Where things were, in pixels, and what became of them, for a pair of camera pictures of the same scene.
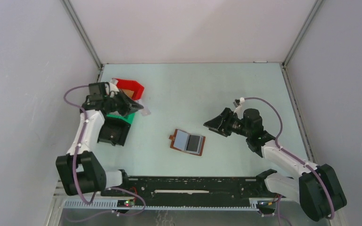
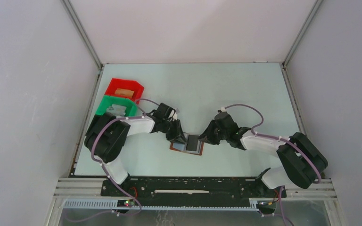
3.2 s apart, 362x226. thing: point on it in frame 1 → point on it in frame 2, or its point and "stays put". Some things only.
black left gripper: [129, 106] → [177, 134]
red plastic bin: [133, 85] stays put
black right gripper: [218, 125] → [207, 135]
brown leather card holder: [190, 143] stays put
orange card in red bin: [129, 92] stays put
